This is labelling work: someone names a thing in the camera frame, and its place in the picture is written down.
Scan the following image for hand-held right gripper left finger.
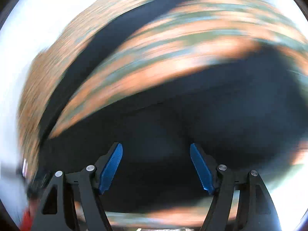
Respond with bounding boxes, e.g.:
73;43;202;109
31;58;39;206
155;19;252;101
31;142;123;231

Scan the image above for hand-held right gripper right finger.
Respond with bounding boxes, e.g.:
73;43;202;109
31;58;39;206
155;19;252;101
190;143;282;231

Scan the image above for black pants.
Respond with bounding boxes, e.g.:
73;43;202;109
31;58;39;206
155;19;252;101
40;0;308;215

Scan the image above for red garment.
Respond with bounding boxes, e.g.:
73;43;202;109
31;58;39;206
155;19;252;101
21;196;37;231

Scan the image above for orange floral blanket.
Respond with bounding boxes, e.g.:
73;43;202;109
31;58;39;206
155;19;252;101
18;0;308;229

